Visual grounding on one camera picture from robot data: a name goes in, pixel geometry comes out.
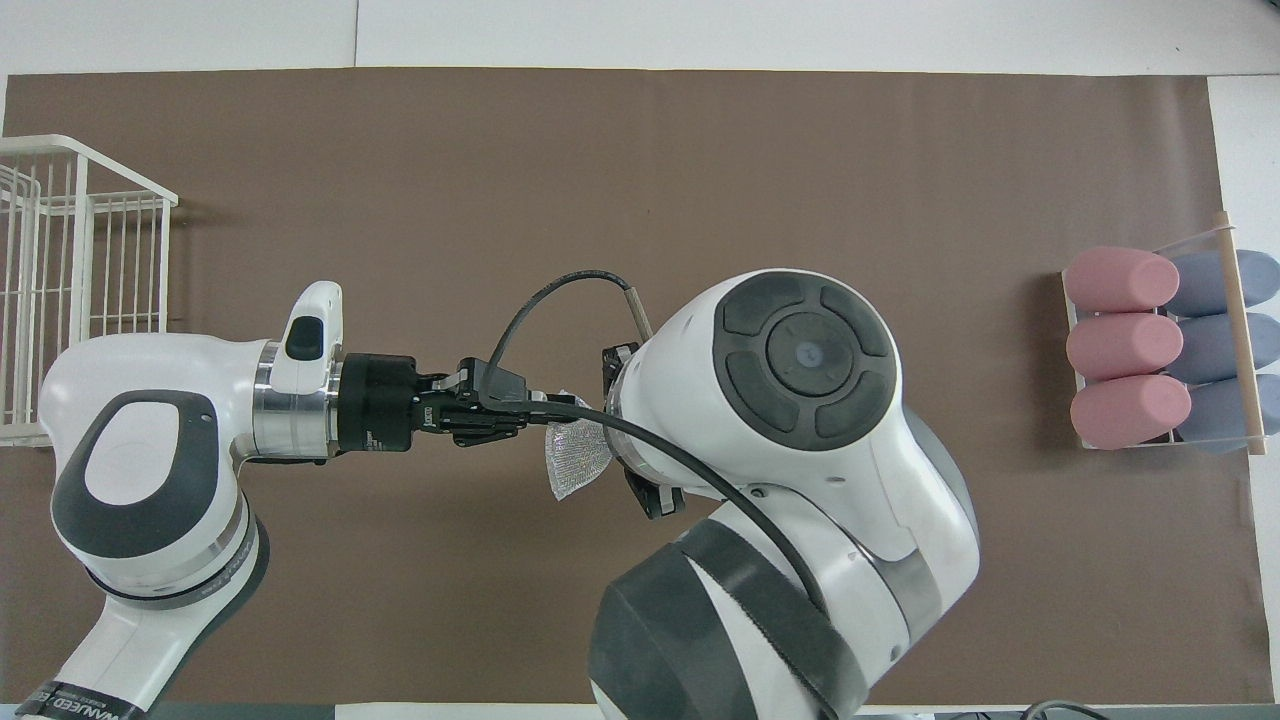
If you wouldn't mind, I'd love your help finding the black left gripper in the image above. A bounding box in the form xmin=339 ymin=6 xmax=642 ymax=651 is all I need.
xmin=338 ymin=353 xmax=531 ymax=453

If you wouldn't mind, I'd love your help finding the white wire dish rack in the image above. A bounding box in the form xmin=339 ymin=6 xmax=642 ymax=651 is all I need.
xmin=0 ymin=135 xmax=180 ymax=448

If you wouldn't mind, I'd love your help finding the cup rack with wooden bar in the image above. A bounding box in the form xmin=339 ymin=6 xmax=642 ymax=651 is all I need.
xmin=1062 ymin=210 xmax=1271 ymax=459

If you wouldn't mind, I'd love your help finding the blue plastic cup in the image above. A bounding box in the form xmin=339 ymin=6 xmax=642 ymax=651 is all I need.
xmin=1180 ymin=375 xmax=1280 ymax=453
xmin=1170 ymin=250 xmax=1280 ymax=317
xmin=1175 ymin=313 xmax=1280 ymax=384

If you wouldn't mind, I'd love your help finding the brown paper table mat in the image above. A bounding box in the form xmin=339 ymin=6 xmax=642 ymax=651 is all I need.
xmin=0 ymin=68 xmax=1277 ymax=707

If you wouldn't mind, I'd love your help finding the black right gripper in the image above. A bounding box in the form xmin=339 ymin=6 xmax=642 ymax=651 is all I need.
xmin=600 ymin=343 xmax=686 ymax=521

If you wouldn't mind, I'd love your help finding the pink plastic cup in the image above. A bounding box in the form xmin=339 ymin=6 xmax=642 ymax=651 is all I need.
xmin=1066 ymin=313 xmax=1183 ymax=382
xmin=1063 ymin=247 xmax=1181 ymax=314
xmin=1070 ymin=375 xmax=1193 ymax=451

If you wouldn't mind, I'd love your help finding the silver foil packet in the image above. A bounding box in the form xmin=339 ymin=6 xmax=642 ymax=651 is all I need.
xmin=543 ymin=390 xmax=614 ymax=502

